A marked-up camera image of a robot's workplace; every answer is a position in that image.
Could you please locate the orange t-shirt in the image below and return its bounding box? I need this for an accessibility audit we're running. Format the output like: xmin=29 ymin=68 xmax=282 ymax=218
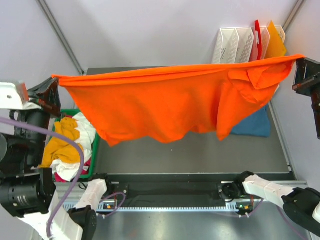
xmin=58 ymin=54 xmax=303 ymax=146

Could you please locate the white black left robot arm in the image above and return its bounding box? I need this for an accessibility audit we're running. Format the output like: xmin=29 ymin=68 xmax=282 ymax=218
xmin=0 ymin=77 xmax=114 ymax=240

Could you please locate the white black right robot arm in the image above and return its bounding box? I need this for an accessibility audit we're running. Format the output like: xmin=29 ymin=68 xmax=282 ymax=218
xmin=231 ymin=57 xmax=320 ymax=236

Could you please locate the green plastic bin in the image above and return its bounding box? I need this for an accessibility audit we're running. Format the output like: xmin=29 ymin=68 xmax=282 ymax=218
xmin=52 ymin=109 xmax=100 ymax=180

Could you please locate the orange plastic folder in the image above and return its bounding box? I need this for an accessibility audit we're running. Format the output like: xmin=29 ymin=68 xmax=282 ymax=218
xmin=265 ymin=20 xmax=287 ymax=59

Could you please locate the mustard yellow t-shirt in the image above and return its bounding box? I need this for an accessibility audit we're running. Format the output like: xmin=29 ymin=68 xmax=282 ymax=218
xmin=38 ymin=117 xmax=80 ymax=168

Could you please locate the red plastic folder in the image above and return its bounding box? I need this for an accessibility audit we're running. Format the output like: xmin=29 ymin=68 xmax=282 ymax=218
xmin=249 ymin=20 xmax=262 ymax=62

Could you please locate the folded blue t-shirt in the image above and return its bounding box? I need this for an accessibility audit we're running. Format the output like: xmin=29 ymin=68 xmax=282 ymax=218
xmin=231 ymin=105 xmax=271 ymax=138

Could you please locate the white plastic file organizer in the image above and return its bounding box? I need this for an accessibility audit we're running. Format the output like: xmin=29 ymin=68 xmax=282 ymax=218
xmin=211 ymin=26 xmax=270 ymax=64

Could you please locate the white t-shirt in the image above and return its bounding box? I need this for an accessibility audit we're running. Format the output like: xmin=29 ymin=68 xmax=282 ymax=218
xmin=50 ymin=112 xmax=96 ymax=182

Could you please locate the magenta t-shirt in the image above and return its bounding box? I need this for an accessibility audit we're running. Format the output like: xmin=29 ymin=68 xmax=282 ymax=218
xmin=54 ymin=165 xmax=79 ymax=183

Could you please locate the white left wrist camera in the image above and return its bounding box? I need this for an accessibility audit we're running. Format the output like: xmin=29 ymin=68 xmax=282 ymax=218
xmin=0 ymin=80 xmax=41 ymax=111

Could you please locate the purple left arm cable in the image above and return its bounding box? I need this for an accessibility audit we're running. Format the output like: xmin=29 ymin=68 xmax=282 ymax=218
xmin=0 ymin=116 xmax=127 ymax=240

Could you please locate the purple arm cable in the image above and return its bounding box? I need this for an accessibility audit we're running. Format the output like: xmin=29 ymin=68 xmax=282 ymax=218
xmin=0 ymin=116 xmax=127 ymax=240
xmin=217 ymin=197 xmax=311 ymax=240

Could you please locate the aluminium frame rail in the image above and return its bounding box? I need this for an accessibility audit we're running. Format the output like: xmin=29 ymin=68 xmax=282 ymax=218
xmin=56 ymin=180 xmax=309 ymax=202

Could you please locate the white slotted cable duct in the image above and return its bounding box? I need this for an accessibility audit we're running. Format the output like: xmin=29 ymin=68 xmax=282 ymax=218
xmin=62 ymin=201 xmax=253 ymax=213

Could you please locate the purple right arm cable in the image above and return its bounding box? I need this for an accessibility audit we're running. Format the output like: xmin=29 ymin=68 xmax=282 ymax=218
xmin=217 ymin=197 xmax=311 ymax=240

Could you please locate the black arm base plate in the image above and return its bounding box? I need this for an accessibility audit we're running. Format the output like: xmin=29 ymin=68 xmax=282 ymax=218
xmin=108 ymin=173 xmax=239 ymax=208

